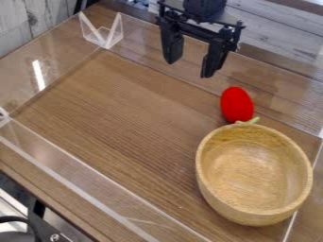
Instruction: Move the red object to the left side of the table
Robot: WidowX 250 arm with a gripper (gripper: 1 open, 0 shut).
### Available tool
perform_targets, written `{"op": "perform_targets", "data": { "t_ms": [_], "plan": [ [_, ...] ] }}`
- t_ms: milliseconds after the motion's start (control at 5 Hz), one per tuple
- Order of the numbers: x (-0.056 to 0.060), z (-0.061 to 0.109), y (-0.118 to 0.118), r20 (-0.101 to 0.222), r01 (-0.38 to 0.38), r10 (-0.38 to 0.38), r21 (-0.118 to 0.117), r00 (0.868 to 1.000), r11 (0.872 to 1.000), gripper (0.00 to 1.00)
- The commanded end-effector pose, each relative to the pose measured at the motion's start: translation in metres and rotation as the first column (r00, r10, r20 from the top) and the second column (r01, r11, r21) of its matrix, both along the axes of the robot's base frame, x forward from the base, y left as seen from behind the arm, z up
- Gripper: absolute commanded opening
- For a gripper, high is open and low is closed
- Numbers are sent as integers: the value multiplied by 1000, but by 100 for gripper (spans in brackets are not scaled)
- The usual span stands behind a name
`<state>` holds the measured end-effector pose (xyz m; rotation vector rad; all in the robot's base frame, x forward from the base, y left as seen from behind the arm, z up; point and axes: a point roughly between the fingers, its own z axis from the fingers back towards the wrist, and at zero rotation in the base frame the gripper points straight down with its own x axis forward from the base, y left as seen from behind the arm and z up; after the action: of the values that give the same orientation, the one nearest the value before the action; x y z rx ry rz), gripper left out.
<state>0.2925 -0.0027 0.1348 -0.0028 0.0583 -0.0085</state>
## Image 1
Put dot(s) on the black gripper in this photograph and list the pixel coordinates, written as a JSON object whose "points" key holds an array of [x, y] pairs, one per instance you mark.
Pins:
{"points": [[204, 20]]}

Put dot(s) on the red plush strawberry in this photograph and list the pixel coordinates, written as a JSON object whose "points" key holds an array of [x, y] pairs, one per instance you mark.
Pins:
{"points": [[236, 106]]}

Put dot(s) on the clear acrylic barrier walls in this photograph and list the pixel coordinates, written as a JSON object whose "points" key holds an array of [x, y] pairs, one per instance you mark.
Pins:
{"points": [[104, 123]]}

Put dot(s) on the wooden bowl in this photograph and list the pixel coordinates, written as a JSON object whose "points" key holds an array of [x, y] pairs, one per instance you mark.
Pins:
{"points": [[254, 174]]}

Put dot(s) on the black metal table leg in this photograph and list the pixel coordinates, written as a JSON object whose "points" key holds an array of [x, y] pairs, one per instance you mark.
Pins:
{"points": [[45, 232]]}

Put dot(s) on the clear acrylic corner bracket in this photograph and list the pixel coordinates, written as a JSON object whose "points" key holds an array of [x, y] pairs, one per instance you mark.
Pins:
{"points": [[104, 37]]}

